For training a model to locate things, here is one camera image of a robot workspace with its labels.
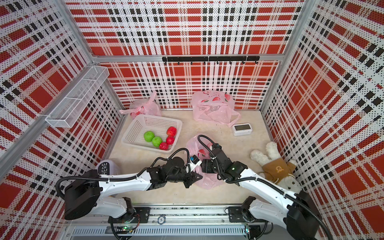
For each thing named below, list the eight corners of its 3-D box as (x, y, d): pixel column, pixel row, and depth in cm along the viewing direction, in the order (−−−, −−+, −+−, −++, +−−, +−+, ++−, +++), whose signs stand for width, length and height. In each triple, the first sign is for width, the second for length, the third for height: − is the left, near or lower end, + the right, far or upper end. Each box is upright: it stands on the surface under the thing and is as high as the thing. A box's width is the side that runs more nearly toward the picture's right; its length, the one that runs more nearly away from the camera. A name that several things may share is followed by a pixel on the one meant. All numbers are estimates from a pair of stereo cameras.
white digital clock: (233, 136, 107) (234, 132, 103) (231, 126, 113) (232, 122, 109) (252, 136, 107) (253, 132, 103) (249, 126, 113) (250, 122, 109)
